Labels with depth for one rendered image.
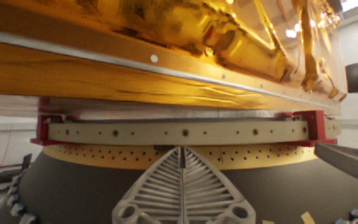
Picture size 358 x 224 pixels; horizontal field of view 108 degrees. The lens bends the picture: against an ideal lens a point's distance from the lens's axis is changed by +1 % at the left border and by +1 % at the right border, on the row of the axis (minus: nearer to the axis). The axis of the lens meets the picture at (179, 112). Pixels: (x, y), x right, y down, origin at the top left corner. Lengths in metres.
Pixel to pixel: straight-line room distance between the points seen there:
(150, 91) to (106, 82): 0.06
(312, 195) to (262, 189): 0.13
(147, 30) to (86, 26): 0.07
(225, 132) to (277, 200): 0.18
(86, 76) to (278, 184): 0.42
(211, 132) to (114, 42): 0.23
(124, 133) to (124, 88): 0.16
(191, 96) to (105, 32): 0.15
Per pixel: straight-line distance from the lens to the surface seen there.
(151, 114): 0.35
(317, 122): 0.47
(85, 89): 0.19
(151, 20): 0.22
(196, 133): 0.29
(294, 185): 0.44
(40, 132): 0.56
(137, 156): 0.36
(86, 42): 0.20
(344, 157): 0.25
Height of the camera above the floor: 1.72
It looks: 4 degrees up
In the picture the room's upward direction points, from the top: 1 degrees counter-clockwise
